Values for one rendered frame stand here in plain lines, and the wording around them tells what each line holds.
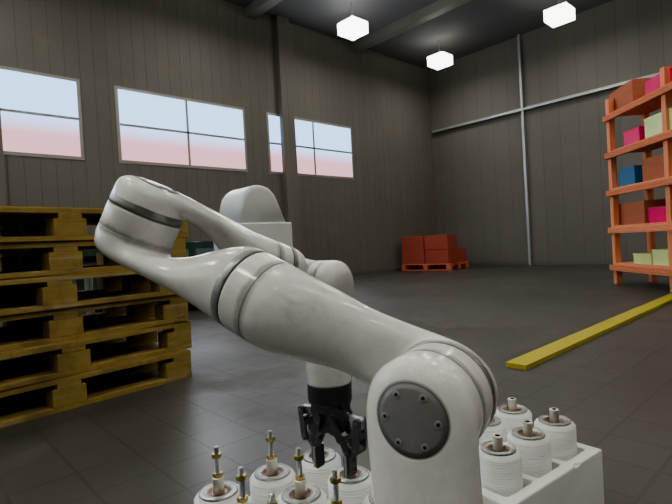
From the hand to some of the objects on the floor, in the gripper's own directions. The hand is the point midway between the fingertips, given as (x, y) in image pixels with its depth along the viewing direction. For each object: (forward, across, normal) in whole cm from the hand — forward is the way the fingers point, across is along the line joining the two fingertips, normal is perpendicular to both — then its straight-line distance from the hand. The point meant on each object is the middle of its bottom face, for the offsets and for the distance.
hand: (333, 463), depth 82 cm
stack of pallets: (+35, -243, +32) cm, 248 cm away
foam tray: (+35, +2, +56) cm, 66 cm away
